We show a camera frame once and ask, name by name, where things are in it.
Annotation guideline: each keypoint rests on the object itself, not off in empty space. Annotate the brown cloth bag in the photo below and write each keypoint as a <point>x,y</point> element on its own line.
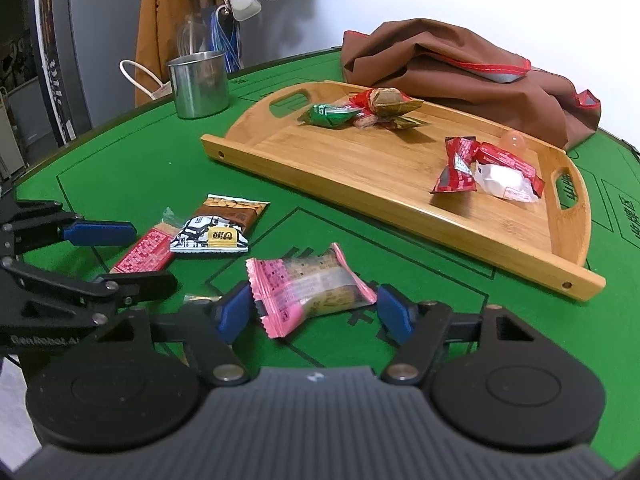
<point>470,75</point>

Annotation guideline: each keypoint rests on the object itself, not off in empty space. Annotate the pink plastic capsule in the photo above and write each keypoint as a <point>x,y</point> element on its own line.
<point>515,141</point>

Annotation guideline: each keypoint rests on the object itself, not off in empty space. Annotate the orange brown coat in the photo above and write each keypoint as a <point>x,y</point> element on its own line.
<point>155,25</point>

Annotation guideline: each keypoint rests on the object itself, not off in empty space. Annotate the wooden tray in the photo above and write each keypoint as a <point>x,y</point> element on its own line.
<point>400,170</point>

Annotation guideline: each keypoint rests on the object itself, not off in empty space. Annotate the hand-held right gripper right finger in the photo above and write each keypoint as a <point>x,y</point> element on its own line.
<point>395,312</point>

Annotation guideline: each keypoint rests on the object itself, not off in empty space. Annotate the translucent plastic object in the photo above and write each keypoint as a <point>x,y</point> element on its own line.
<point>192,35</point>

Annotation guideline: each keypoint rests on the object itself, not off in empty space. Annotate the stainless steel cup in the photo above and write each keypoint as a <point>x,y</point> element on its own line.
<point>200,85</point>

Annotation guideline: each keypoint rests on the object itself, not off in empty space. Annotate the small pink candy packet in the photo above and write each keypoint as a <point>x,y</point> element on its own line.
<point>365,121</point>

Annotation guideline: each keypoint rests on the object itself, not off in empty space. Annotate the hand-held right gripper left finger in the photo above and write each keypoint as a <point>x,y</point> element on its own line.
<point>232,310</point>

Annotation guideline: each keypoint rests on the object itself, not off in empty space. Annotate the red gold snack packet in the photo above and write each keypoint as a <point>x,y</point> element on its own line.
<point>385,100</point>

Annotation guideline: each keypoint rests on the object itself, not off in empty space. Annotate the dark red snack packet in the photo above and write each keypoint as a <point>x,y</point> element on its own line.
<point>507,156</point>

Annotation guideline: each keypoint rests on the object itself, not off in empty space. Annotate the black white snack packet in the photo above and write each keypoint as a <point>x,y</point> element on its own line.
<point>210,235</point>

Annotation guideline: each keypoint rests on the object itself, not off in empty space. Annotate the red pink wafer packet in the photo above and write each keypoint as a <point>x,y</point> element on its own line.
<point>145,252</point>

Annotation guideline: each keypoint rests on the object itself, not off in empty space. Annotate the gold candy wrapper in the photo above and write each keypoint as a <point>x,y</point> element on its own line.
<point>407,121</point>

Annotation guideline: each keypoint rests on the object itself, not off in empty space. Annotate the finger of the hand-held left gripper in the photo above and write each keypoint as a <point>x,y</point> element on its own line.
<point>140,284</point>
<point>100,234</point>

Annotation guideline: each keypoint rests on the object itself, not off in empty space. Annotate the brown nut bar packet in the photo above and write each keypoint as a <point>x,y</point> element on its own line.
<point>232,208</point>

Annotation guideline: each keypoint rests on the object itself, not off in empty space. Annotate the black vertical panel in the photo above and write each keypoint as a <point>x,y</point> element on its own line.
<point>55,50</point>

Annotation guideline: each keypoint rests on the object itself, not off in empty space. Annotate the white pink snack packet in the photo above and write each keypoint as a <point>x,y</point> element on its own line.
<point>502,182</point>

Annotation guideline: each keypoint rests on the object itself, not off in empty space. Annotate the green snack packet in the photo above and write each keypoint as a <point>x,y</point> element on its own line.
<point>325,114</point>

